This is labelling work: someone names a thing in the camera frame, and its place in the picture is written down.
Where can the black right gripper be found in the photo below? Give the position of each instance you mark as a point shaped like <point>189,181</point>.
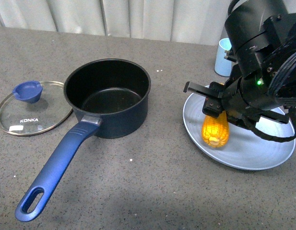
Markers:
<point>244,100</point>

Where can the yellow corn cob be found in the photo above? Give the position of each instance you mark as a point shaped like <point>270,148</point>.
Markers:
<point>215,131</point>

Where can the glass lid with blue knob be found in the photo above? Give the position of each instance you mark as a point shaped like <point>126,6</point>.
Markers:
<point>34,107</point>

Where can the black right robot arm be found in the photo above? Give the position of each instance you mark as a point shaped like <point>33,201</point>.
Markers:
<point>263,38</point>

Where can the light blue cup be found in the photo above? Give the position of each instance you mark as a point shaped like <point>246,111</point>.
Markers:
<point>222,65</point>

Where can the light blue plate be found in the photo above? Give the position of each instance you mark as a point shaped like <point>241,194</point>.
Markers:
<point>244,149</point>

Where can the white curtain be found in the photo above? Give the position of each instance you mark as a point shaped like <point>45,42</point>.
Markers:
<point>187,21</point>

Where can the dark blue saucepan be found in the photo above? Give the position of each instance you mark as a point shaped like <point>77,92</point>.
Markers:
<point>110,100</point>

